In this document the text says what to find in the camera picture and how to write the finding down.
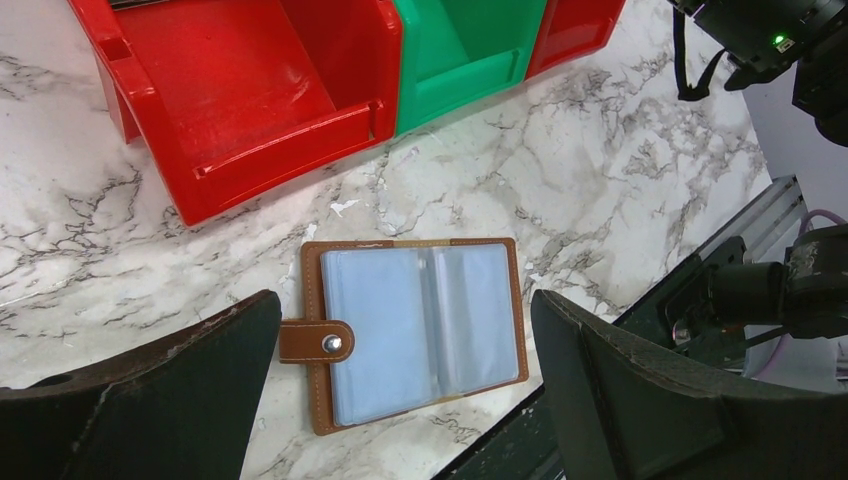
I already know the red bin with gold card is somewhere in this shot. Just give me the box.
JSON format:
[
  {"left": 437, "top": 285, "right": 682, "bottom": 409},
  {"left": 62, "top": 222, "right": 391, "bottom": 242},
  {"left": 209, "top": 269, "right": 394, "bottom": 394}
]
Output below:
[{"left": 525, "top": 0, "right": 625, "bottom": 80}]

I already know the brown leather card holder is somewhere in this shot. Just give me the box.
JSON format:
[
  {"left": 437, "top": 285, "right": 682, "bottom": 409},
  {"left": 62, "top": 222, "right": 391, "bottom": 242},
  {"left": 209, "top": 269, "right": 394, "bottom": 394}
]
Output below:
[{"left": 279, "top": 238, "right": 529, "bottom": 436}]

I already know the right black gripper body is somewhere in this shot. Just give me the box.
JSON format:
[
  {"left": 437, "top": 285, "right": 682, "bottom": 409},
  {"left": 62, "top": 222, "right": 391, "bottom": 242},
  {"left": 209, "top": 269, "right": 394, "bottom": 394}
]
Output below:
[{"left": 671, "top": 0, "right": 847, "bottom": 100}]

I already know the red bin with black card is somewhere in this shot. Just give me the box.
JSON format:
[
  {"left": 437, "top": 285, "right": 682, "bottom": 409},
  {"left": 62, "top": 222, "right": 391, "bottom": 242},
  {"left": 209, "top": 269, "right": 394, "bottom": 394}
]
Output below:
[{"left": 71, "top": 0, "right": 403, "bottom": 226}]

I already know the green plastic bin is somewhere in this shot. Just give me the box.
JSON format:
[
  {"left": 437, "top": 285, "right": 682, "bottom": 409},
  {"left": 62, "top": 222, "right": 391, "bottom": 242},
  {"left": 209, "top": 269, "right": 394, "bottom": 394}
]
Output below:
[{"left": 394, "top": 0, "right": 547, "bottom": 135}]

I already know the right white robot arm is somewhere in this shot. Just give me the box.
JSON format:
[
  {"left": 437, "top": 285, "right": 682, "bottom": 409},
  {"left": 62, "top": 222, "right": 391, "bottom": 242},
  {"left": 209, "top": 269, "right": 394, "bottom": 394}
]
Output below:
[{"left": 666, "top": 1, "right": 847, "bottom": 365}]

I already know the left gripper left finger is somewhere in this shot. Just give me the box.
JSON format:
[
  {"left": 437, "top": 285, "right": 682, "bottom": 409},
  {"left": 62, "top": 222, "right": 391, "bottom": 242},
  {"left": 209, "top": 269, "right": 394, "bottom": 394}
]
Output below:
[{"left": 1, "top": 290, "right": 281, "bottom": 479}]

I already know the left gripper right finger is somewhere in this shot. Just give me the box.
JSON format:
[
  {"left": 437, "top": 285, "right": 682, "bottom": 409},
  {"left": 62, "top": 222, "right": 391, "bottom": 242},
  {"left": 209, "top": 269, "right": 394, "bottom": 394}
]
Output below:
[{"left": 531, "top": 290, "right": 847, "bottom": 479}]

